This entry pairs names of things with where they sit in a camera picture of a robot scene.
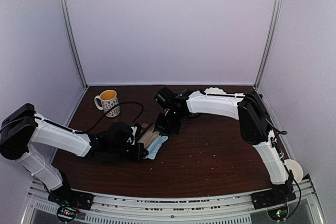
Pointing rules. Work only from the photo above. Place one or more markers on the front aluminium rail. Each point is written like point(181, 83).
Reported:
point(234, 208)

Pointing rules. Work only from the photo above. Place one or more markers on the white floral mug yellow inside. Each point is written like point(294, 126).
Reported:
point(107, 101)

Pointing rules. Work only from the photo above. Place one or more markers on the light blue cloth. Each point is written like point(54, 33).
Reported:
point(155, 147)

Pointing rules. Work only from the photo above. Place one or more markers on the right aluminium frame post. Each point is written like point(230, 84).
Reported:
point(269, 41)

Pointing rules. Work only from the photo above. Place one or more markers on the white fluted ceramic bowl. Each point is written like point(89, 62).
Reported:
point(214, 90)

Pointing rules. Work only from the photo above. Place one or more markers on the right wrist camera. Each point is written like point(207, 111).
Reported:
point(164, 97)

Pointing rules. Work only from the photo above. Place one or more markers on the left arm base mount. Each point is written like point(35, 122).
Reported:
point(68, 210)

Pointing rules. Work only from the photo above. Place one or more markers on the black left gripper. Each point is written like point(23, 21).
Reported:
point(137, 156)

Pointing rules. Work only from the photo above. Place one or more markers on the aluminium frame post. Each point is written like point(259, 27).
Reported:
point(72, 43)
point(269, 41)

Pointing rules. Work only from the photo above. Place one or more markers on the left aluminium frame post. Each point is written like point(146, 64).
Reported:
point(72, 43)

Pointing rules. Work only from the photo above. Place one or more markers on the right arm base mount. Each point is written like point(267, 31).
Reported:
point(275, 203)

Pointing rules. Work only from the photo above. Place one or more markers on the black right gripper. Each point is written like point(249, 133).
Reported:
point(160, 124)

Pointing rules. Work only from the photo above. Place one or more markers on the brown plaid glasses case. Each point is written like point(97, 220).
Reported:
point(144, 125)

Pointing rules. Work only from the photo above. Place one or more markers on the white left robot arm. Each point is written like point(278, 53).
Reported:
point(25, 127)

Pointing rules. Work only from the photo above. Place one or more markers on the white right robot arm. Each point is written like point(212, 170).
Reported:
point(256, 128)

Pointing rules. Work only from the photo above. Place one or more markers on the white paper cup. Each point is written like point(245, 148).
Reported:
point(296, 168)

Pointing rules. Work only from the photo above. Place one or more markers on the black quilted glasses case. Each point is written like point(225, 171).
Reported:
point(149, 136)

